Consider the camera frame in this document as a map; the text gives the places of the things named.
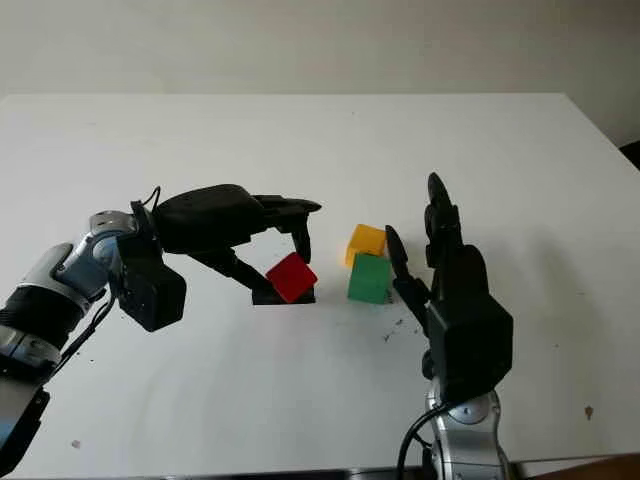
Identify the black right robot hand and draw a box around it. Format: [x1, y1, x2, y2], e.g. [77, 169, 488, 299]
[384, 172, 489, 382]

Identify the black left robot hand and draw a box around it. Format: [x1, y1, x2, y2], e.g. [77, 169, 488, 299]
[152, 183, 324, 301]

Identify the green wooden block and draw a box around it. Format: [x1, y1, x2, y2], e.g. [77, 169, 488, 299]
[347, 252, 394, 305]

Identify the yellow wooden block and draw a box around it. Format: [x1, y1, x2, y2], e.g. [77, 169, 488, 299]
[344, 223, 388, 267]

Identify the red wooden block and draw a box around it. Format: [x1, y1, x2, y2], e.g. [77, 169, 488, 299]
[264, 251, 320, 304]

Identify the black tape strip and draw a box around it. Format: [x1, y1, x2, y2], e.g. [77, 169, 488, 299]
[251, 284, 318, 307]

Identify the dark object beside table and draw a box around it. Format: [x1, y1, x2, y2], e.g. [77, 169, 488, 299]
[618, 141, 640, 170]

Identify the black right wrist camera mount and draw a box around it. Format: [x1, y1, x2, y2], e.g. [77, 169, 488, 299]
[424, 294, 516, 404]

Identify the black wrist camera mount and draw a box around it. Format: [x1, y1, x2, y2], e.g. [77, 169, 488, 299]
[116, 200, 188, 333]
[424, 294, 516, 404]

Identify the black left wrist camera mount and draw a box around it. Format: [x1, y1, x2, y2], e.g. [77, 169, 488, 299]
[116, 200, 188, 333]

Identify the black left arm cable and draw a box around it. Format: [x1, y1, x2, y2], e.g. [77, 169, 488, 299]
[52, 185, 162, 374]

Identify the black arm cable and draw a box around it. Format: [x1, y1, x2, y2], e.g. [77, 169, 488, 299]
[52, 185, 162, 374]
[396, 403, 447, 480]

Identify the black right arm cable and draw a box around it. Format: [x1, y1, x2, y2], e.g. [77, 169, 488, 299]
[396, 403, 447, 480]

